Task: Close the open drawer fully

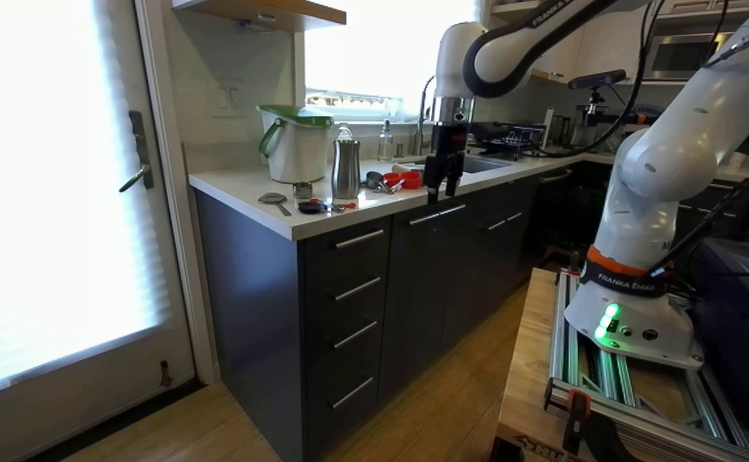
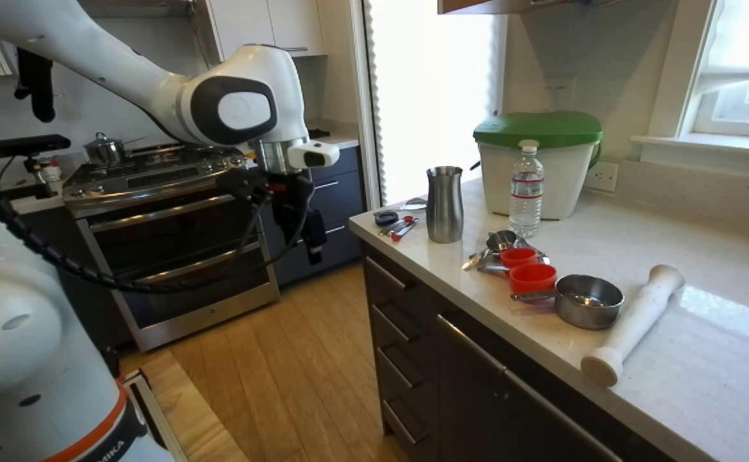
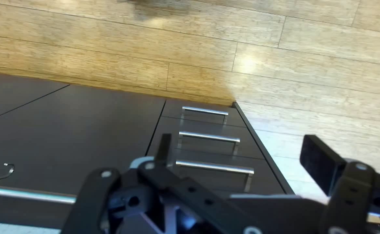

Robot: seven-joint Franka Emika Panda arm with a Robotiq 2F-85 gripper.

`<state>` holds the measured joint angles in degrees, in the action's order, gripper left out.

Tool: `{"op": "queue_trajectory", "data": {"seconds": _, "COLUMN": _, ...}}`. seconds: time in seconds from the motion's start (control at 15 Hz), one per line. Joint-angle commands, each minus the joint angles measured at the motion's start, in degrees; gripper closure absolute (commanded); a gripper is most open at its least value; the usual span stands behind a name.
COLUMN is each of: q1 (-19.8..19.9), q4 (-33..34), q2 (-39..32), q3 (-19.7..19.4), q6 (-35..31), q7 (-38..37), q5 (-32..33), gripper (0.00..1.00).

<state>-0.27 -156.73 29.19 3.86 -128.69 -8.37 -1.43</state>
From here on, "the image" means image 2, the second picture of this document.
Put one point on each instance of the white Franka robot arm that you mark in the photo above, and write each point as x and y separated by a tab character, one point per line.
229	106

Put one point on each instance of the small black round object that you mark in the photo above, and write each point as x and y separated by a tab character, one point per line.
387	220

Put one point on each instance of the black oven mitt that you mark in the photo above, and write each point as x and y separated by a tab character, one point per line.
37	86

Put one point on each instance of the small red measuring cup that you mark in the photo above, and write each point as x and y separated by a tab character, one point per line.
519	254

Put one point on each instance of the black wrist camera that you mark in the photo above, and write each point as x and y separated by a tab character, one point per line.
248	183

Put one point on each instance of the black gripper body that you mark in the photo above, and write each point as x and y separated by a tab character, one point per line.
293	197

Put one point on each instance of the steel measuring cup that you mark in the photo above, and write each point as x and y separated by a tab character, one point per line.
589	305

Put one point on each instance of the wooden robot cart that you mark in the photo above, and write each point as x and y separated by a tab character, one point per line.
187	419

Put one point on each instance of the large red measuring cup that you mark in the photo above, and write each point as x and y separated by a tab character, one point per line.
533	279

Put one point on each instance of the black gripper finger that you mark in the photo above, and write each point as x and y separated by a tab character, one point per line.
314	240
289	226

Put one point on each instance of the stainless steel oven range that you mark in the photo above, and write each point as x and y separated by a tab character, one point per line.
187	298

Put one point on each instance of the white rolling pin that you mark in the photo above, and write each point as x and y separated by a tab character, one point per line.
634	321

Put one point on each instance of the white door with blinds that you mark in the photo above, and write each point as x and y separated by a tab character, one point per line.
435	94

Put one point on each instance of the white framed window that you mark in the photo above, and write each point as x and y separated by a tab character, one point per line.
743	41

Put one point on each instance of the dark blue base cabinet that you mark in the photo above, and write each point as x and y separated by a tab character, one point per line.
339	213

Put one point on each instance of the stainless steel cup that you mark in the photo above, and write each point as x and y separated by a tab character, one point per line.
444	208

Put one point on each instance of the white wall outlet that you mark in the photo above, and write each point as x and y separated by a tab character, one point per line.
605	176

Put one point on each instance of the black bar camera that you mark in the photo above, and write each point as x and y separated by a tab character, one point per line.
24	145

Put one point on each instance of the metal measuring spoons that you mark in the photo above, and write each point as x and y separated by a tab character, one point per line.
501	242

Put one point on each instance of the steel kettle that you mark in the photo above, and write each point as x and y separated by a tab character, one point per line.
107	153

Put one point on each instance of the clear plastic water bottle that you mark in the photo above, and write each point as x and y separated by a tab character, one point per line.
527	193

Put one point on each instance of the wooden wall shelf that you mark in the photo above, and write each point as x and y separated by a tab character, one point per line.
493	6

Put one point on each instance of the dark kitchen base cabinet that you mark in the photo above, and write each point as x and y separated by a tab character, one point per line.
479	401

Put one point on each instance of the white bin with green lid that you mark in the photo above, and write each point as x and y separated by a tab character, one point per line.
556	170

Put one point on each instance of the small red tool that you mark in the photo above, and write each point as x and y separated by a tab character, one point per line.
402	229

